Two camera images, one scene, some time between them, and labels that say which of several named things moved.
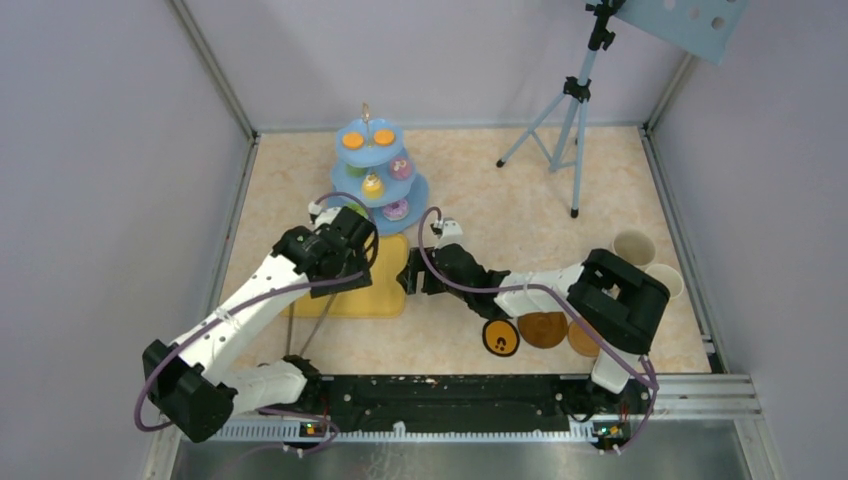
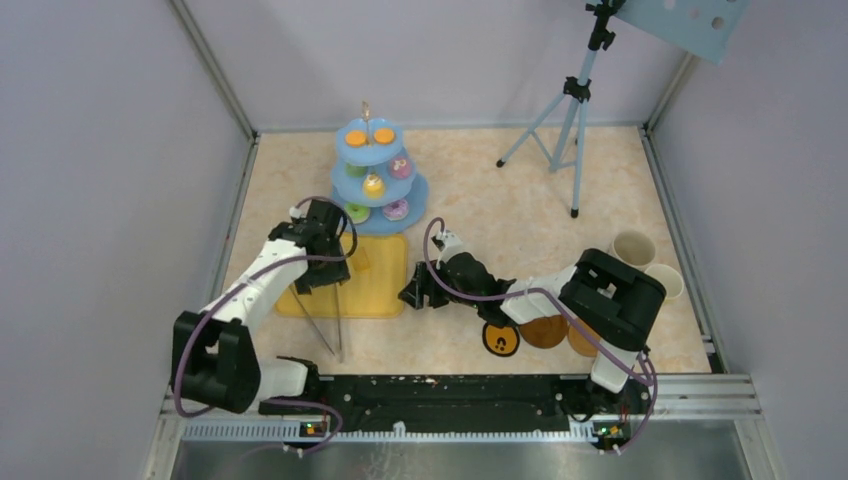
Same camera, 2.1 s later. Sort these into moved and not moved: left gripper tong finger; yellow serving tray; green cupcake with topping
Moved: left gripper tong finger
Not moved: green cupcake with topping; yellow serving tray
